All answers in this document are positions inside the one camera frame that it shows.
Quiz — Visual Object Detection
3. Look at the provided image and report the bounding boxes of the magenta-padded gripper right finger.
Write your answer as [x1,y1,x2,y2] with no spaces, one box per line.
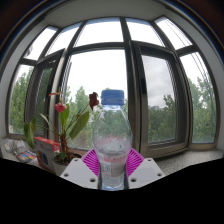
[124,148,166,190]

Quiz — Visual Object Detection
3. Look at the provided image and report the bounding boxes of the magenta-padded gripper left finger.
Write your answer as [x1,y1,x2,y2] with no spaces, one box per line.
[59,148,101,190]

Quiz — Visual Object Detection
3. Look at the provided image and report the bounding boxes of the potted plant in white pot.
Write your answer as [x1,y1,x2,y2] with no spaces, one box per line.
[23,91,100,177]

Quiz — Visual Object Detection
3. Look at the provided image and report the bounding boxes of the white printed cardboard box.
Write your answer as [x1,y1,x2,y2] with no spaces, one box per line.
[33,136,62,174]

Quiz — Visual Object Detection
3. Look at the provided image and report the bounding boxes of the clear blue-capped water bottle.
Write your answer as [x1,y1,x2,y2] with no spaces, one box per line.
[92,89,133,191]

